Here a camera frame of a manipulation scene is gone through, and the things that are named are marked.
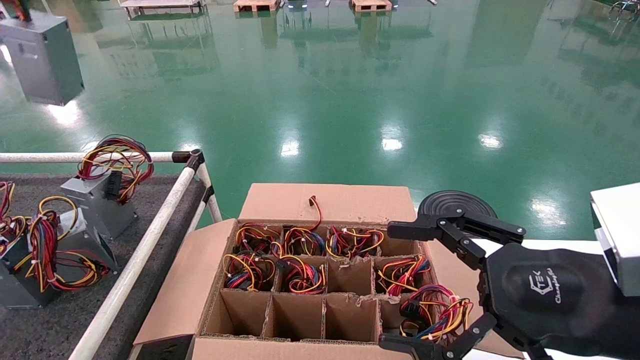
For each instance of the low white platform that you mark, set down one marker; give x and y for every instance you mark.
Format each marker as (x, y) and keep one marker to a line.
(160, 3)

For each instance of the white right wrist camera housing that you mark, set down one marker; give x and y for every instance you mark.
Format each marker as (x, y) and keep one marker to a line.
(620, 225)

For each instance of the white tube cart frame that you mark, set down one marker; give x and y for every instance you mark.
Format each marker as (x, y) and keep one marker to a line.
(150, 235)

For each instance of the wooden pallet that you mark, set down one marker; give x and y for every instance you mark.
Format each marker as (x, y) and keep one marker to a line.
(370, 5)
(255, 5)

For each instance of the black round stool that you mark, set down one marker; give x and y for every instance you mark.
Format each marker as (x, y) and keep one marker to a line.
(450, 200)

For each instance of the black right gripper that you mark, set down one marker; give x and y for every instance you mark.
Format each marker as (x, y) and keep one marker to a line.
(550, 295)

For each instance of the cardboard box with dividers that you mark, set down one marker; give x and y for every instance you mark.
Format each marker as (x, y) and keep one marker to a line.
(340, 202)

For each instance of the chrome chair base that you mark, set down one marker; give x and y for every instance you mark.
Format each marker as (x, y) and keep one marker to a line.
(622, 6)

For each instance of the grey felt cart mat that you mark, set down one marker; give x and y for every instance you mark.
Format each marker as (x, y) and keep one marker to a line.
(50, 335)

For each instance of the dark mobile robot base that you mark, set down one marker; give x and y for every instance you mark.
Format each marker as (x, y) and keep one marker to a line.
(297, 4)

